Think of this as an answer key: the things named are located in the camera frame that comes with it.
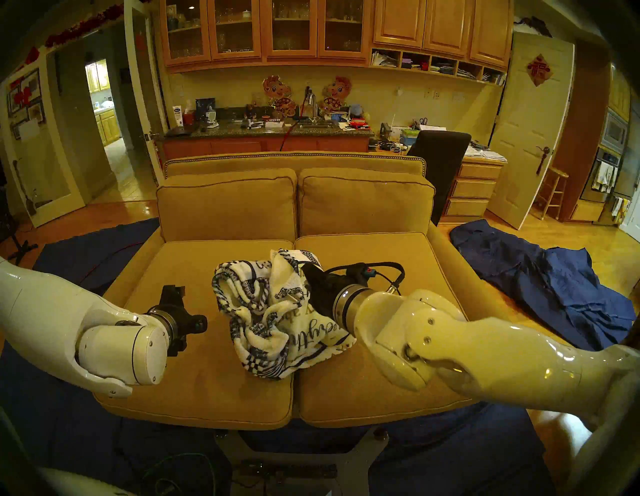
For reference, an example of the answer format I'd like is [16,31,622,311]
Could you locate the mustard sofa seat cushion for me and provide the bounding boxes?
[295,232,497,428]
[92,240,297,431]

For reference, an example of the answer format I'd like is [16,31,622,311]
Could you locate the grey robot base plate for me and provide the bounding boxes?
[215,425,390,496]

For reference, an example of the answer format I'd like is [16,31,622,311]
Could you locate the dark office chair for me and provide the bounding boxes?
[407,130,472,226]

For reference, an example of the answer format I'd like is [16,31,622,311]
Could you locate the thin red cable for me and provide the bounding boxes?
[82,241,146,281]

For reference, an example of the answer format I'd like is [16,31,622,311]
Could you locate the wooden cubby shelf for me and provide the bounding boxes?
[371,47,508,87]

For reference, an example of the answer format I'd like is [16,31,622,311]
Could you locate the cartoon pig wall decoration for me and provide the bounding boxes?
[262,75,296,118]
[319,76,353,115]

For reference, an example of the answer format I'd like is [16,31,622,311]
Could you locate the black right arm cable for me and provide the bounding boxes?
[325,261,406,297]

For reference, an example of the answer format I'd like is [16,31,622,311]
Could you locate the large navy floor cloth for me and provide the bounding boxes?
[0,217,546,496]

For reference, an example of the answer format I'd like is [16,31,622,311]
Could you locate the wooden desk with drawers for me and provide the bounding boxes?
[440,150,508,223]

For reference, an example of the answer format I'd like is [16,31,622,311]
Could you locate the granite top counter cabinet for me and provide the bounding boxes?
[156,120,375,161]

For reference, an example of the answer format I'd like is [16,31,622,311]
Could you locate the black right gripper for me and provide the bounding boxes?
[301,262,362,322]

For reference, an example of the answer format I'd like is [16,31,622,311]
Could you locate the printed scripture fleece blanket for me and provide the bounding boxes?
[211,248,357,379]

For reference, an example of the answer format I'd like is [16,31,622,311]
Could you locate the white panel door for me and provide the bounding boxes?
[487,32,576,231]

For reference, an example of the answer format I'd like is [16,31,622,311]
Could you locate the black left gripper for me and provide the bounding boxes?
[147,284,201,357]

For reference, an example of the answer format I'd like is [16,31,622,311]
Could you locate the mustard fabric loveseat sofa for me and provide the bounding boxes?
[92,151,518,431]

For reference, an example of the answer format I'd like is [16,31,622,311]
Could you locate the wooden wall cabinets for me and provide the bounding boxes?
[159,0,515,71]

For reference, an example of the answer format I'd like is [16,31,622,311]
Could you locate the black power strip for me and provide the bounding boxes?
[240,462,338,480]

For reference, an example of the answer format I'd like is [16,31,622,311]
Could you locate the steel wall oven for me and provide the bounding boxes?
[592,109,630,203]

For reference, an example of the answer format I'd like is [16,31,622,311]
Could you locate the red diamond door ornament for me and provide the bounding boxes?
[526,54,554,87]

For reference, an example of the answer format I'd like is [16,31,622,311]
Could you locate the mustard sofa back cushion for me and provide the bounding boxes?
[298,167,436,238]
[156,168,298,243]

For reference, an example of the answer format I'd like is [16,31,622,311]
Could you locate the white glass french door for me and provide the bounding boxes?
[0,50,86,228]

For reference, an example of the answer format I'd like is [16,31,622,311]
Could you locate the red garland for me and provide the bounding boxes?
[45,4,125,48]

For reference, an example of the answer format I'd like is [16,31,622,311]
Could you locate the thin green cable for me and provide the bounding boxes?
[142,452,217,496]

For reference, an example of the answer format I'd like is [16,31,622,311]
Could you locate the black floor stand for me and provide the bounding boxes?
[0,190,38,266]

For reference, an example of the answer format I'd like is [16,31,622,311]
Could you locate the wooden stool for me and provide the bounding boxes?
[531,166,570,221]

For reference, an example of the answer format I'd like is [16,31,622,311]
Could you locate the crumpled navy cloth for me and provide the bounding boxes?
[450,218,637,351]

